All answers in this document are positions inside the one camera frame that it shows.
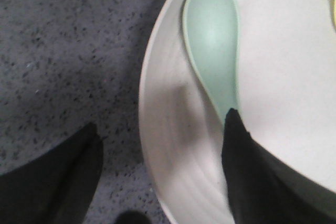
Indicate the light green spoon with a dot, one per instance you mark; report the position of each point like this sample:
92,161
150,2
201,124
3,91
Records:
211,37

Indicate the white round plate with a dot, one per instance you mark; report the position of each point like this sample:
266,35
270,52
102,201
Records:
286,87

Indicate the yellow plastic fork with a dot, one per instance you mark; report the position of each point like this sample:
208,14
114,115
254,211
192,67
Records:
333,3

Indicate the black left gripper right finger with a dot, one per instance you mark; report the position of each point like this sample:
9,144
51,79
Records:
255,193

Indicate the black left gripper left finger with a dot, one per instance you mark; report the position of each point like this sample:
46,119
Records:
57,187

